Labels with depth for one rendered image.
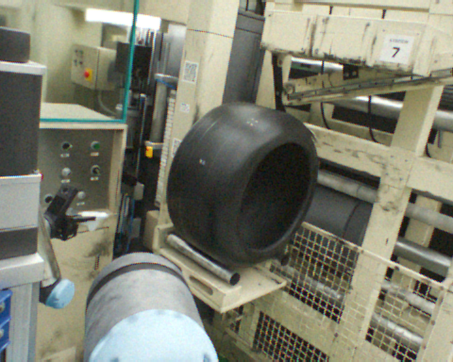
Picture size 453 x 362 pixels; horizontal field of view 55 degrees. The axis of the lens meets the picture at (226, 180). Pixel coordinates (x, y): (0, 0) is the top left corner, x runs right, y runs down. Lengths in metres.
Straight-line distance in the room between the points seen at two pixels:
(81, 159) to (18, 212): 1.05
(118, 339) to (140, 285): 0.07
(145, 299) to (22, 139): 0.32
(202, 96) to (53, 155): 0.57
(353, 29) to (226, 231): 0.77
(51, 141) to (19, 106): 1.01
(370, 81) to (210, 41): 0.57
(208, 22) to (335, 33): 0.43
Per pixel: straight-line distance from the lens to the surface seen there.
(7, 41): 0.64
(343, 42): 1.55
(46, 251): 1.09
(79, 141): 1.70
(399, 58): 1.45
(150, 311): 0.40
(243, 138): 1.29
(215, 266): 1.48
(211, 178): 1.27
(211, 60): 1.59
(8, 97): 0.63
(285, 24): 1.69
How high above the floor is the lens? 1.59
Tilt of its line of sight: 16 degrees down
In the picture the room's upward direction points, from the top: 11 degrees clockwise
